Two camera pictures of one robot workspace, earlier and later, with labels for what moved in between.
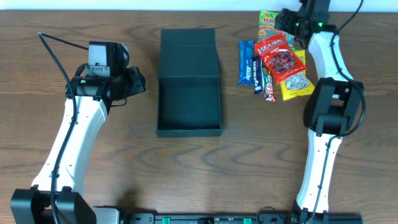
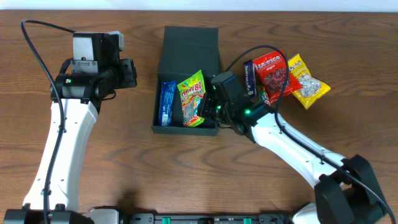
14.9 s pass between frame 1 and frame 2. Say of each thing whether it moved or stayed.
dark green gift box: stayed
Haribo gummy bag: moved
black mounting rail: stayed
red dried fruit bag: moved
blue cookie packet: moved
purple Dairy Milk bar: moved
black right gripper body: moved
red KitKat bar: moved
